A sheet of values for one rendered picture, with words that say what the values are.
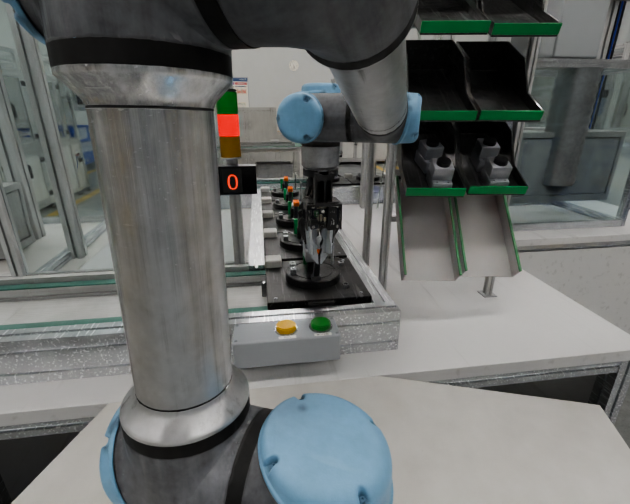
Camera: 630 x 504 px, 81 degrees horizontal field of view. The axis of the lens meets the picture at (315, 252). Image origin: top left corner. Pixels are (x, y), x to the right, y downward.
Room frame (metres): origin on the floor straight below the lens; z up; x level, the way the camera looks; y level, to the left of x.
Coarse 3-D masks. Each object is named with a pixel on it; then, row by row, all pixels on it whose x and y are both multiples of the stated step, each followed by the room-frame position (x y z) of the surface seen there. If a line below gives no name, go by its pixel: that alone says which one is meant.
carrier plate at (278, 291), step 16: (272, 272) 0.89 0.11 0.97; (352, 272) 0.89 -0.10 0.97; (272, 288) 0.80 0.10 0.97; (288, 288) 0.80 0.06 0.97; (336, 288) 0.80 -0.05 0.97; (352, 288) 0.80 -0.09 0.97; (272, 304) 0.73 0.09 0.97; (288, 304) 0.74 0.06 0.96; (304, 304) 0.74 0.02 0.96; (336, 304) 0.75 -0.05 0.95
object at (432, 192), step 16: (432, 128) 1.07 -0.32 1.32; (448, 128) 0.98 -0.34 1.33; (400, 144) 0.93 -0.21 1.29; (416, 144) 1.03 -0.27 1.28; (448, 144) 0.97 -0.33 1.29; (400, 160) 0.92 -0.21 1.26; (416, 176) 0.89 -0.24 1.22; (416, 192) 0.82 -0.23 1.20; (432, 192) 0.82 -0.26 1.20; (448, 192) 0.82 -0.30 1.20; (464, 192) 0.82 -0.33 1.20
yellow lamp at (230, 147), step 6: (222, 138) 0.93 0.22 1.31; (228, 138) 0.93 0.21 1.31; (234, 138) 0.94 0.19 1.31; (222, 144) 0.93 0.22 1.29; (228, 144) 0.93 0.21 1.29; (234, 144) 0.93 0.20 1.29; (222, 150) 0.93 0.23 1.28; (228, 150) 0.93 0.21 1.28; (234, 150) 0.93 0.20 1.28; (240, 150) 0.95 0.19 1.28; (222, 156) 0.94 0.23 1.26; (228, 156) 0.93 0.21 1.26; (234, 156) 0.93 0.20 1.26; (240, 156) 0.95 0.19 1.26
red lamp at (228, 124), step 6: (222, 114) 0.96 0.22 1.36; (228, 114) 0.96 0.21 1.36; (234, 114) 0.96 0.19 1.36; (222, 120) 0.93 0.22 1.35; (228, 120) 0.93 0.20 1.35; (234, 120) 0.94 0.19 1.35; (222, 126) 0.93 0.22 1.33; (228, 126) 0.93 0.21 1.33; (234, 126) 0.94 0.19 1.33; (222, 132) 0.93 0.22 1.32; (228, 132) 0.93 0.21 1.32; (234, 132) 0.94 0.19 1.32
